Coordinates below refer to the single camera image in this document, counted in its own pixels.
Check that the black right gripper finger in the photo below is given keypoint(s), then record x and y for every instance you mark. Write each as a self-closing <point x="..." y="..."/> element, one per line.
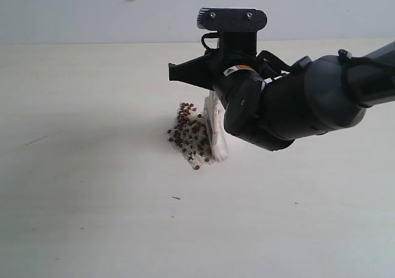
<point x="196" y="72"/>

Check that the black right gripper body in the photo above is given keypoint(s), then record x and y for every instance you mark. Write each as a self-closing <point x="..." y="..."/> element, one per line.
<point x="239" y="85"/>

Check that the wooden paint brush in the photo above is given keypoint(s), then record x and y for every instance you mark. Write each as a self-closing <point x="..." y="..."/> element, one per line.
<point x="213" y="114"/>

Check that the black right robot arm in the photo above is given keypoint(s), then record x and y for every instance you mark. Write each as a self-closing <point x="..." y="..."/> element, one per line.
<point x="271" y="104"/>

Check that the pile of rice and pellets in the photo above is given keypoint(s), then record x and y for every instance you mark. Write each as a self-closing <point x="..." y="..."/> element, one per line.
<point x="189" y="136"/>

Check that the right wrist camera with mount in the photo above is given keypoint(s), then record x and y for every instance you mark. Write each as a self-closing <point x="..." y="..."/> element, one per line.
<point x="231" y="30"/>

